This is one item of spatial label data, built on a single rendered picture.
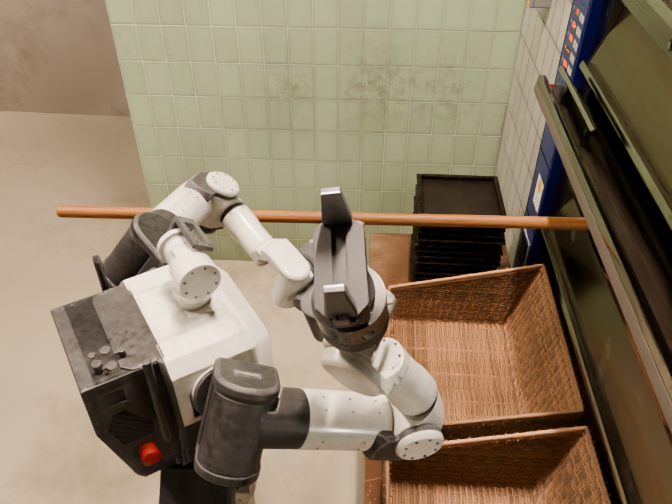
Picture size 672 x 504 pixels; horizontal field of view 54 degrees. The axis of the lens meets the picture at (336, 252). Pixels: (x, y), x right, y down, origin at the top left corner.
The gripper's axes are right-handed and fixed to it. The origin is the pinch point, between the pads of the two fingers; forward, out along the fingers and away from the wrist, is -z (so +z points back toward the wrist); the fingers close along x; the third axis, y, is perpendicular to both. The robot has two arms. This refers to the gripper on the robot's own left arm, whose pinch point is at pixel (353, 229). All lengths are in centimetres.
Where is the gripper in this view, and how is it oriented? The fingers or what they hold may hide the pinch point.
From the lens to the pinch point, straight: 155.9
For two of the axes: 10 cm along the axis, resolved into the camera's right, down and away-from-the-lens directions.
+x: 0.1, 7.7, 6.3
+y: 7.9, 3.8, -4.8
